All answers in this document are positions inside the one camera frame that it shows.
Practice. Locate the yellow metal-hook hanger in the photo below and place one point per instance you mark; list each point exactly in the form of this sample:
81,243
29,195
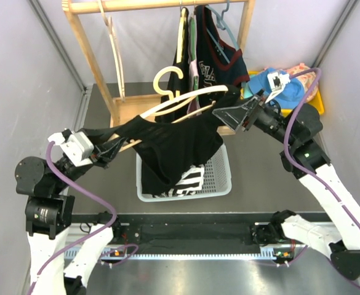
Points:
181,33

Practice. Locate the small black tank top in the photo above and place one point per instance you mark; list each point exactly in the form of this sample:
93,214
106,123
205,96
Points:
168,150

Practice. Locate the blue plastic hanger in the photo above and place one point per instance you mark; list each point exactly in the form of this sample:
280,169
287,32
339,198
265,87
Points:
226,30

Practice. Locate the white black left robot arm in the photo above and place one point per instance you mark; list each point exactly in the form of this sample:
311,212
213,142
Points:
64,248

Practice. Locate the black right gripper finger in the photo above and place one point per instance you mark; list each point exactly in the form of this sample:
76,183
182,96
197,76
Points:
234,117
257,99

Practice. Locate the navy maroon-trimmed jersey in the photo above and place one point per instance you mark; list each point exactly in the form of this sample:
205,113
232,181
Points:
217,62

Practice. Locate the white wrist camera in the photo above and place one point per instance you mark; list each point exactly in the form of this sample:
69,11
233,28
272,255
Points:
76,146
277,82

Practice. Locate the blue bucket hat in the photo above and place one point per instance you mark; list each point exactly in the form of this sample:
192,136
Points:
288,99

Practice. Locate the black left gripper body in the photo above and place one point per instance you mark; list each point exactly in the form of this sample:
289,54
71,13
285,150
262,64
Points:
98,159

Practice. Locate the beige wooden hanger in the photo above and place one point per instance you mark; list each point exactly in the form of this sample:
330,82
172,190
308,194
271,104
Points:
115,49

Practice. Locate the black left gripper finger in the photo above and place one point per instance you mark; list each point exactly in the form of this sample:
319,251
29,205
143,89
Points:
118,146
100,136

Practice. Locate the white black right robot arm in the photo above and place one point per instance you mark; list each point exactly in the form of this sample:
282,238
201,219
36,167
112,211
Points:
306,160

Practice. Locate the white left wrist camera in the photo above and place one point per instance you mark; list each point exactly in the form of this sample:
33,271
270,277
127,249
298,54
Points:
76,146

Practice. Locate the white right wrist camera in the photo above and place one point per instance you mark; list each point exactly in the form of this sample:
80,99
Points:
277,82

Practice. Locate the yellow plastic bin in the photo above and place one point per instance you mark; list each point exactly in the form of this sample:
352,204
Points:
316,101

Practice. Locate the green plastic hanger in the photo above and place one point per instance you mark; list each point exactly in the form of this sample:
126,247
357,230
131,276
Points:
193,46

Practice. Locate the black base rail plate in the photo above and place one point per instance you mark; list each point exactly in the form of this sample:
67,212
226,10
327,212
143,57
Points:
201,233

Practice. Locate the white plastic laundry basket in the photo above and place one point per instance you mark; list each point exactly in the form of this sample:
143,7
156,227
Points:
217,179

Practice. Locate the pink floral hat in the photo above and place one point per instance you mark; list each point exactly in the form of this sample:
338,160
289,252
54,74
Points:
306,79

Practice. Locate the pink tank top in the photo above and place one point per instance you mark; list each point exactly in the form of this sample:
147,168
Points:
195,70

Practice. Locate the black white striped tank top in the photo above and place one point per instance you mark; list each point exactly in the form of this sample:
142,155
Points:
190,183

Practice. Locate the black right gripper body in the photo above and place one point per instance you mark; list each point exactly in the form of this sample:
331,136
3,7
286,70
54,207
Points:
260,110

